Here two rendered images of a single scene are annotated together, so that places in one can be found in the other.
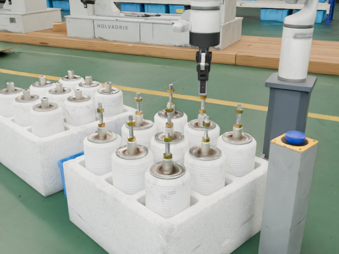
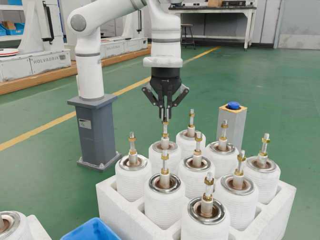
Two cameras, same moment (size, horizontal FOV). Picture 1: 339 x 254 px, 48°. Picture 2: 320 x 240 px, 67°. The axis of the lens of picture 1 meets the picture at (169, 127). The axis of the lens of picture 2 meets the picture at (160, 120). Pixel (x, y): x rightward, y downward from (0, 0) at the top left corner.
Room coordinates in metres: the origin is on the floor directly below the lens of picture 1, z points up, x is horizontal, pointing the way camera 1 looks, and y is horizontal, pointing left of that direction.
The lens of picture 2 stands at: (0.96, 0.54, 0.61)
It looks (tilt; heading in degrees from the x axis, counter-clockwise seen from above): 23 degrees down; 270
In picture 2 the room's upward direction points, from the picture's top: straight up
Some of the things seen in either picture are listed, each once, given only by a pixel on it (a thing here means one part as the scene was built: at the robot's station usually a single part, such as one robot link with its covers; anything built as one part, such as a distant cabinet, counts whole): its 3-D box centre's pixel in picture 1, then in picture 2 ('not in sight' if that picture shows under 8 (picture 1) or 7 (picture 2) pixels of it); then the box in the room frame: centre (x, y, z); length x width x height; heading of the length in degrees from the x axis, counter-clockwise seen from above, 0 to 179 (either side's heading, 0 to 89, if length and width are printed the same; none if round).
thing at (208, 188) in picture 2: (101, 117); (208, 189); (0.87, 0.17, 0.30); 0.01 x 0.01 x 0.08
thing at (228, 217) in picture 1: (169, 193); (193, 211); (0.86, 0.00, 0.09); 0.39 x 0.39 x 0.18; 44
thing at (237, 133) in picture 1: (237, 133); (191, 131); (0.86, -0.17, 0.26); 0.02 x 0.02 x 0.03
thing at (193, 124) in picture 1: (202, 125); (165, 146); (0.95, -0.09, 0.25); 0.08 x 0.08 x 0.01
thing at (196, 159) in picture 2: (169, 132); (196, 159); (0.86, 0.00, 0.26); 0.02 x 0.02 x 0.03
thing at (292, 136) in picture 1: (294, 138); (233, 105); (0.71, -0.25, 0.32); 0.04 x 0.04 x 0.02
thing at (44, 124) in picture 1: (49, 134); not in sight; (1.09, 0.38, 0.16); 0.10 x 0.10 x 0.18
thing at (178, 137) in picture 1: (169, 137); (196, 163); (0.86, 0.00, 0.25); 0.08 x 0.08 x 0.01
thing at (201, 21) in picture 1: (197, 17); (165, 50); (0.95, -0.07, 0.53); 0.11 x 0.09 x 0.06; 82
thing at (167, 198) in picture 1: (167, 207); (255, 192); (0.70, 0.00, 0.16); 0.10 x 0.10 x 0.18
